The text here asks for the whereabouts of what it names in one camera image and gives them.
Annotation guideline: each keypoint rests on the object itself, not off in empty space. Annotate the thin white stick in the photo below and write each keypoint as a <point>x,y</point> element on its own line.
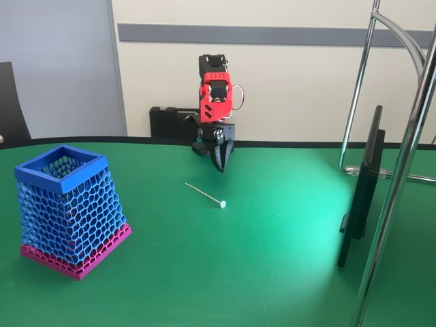
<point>204,195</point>

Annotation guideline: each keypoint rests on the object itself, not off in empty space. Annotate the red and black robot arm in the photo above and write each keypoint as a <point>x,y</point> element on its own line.
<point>214,107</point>

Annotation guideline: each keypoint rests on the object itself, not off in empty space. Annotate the blue and pink mesh basket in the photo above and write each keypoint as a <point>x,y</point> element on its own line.
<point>68,218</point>

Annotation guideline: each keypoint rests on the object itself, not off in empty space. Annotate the black plastic tool case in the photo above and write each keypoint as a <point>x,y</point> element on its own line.
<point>163,122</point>

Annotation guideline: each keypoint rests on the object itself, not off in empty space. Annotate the green cloth with black rim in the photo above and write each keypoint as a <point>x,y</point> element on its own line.
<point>218,272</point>

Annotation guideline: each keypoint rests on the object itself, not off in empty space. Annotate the clear plastic clip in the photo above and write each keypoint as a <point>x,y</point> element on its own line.
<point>354,170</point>

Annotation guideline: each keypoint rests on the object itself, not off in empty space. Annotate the black LED light panel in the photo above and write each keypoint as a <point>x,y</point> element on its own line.
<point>362,204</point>

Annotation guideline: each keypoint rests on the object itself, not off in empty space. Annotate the chrome tube stand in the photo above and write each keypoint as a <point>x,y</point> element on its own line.
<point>386,218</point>

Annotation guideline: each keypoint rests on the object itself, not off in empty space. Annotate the dark chair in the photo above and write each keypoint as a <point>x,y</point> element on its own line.
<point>12,109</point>

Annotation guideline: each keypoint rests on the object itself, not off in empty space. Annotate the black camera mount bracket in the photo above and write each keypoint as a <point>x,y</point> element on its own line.
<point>192,118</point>

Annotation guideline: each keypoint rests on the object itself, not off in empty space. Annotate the grey wall rail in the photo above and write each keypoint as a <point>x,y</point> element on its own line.
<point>272,35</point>

